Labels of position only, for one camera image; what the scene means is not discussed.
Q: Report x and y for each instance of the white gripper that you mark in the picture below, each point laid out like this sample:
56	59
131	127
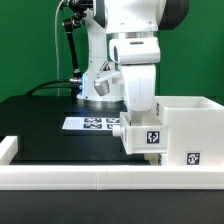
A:
139	85

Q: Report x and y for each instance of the white drawer box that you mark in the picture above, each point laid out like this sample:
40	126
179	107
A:
151	137
157	159

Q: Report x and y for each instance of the white drawer cabinet frame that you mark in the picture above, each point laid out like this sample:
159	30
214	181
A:
196	130

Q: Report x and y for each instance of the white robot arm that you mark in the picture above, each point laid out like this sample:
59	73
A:
124	51

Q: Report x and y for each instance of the white marker plate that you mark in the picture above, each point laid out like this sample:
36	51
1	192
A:
89	123

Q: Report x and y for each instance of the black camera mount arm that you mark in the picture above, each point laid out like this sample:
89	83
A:
78	8

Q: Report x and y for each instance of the white left boundary rail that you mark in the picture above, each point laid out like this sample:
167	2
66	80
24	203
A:
8	149

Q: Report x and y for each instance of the white boundary rail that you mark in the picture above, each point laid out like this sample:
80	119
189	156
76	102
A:
8	149
29	177

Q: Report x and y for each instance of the white front boundary rail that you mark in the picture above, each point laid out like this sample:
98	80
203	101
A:
29	177

